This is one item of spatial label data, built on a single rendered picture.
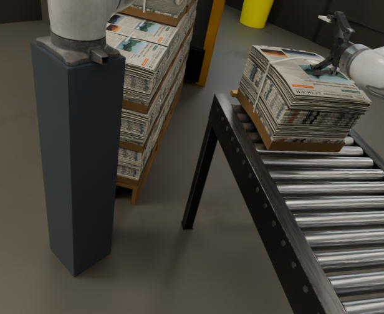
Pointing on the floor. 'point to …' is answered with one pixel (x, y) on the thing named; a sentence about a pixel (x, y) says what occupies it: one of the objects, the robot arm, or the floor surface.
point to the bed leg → (200, 176)
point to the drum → (255, 12)
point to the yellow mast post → (211, 38)
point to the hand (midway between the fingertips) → (316, 38)
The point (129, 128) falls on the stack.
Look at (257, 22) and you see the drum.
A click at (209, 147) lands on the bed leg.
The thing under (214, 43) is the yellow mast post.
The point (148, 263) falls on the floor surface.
